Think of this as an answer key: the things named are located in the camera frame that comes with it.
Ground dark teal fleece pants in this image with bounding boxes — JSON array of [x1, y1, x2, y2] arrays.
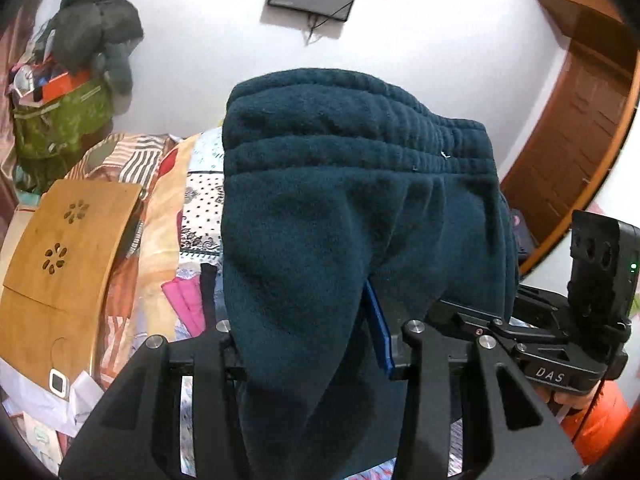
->
[[221, 68, 518, 479]]

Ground orange sleeve forearm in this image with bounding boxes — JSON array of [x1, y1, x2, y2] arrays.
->
[[534, 382, 630, 466]]

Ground small white digital clock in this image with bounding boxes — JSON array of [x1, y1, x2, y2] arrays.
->
[[49, 368, 68, 399]]

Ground white crumpled sheet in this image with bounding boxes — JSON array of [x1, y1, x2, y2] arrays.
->
[[1, 361, 103, 438]]

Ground pink folded garment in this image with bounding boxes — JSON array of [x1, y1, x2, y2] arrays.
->
[[160, 275, 206, 337]]

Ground bamboo laptop tray table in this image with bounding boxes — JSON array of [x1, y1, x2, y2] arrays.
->
[[1, 179, 141, 392]]

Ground black folded garment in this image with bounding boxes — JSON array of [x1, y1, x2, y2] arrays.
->
[[200, 263, 218, 330]]

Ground brown wooden door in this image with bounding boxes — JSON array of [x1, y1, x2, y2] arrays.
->
[[502, 0, 639, 274]]

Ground blue patchwork bedspread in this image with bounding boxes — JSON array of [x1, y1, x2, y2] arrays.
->
[[176, 127, 226, 321]]

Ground striped orange patterned pillow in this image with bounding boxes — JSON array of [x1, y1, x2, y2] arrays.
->
[[66, 133, 175, 388]]

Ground green patterned storage bag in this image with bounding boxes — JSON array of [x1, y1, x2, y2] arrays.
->
[[12, 78, 113, 159]]

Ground orange box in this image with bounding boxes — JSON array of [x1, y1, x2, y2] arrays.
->
[[41, 70, 91, 103]]

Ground dark grey jacket pile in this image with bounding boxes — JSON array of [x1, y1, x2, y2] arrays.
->
[[48, 0, 144, 74]]

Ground black camera box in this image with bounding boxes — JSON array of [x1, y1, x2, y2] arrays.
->
[[567, 210, 639, 326]]

